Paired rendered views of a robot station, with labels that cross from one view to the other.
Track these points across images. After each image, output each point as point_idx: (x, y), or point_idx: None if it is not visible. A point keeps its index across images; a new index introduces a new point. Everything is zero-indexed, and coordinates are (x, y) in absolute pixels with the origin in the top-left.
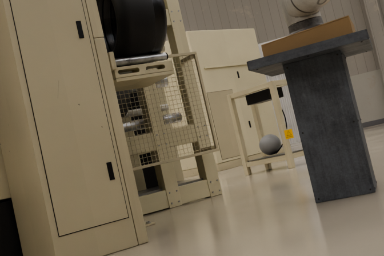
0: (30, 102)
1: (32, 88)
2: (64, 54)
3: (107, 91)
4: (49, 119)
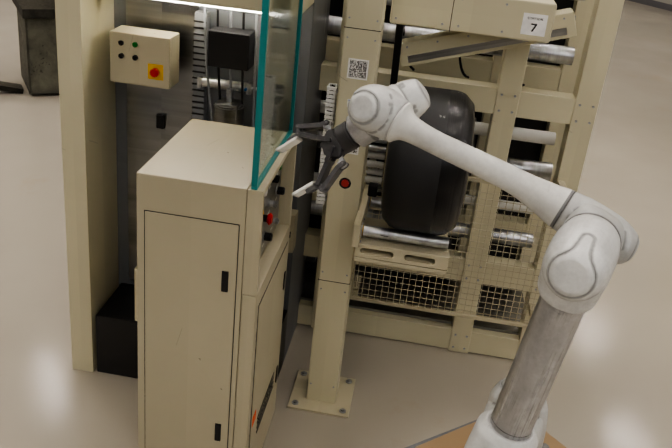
0: (143, 338)
1: (149, 327)
2: (196, 302)
3: (241, 355)
4: (161, 361)
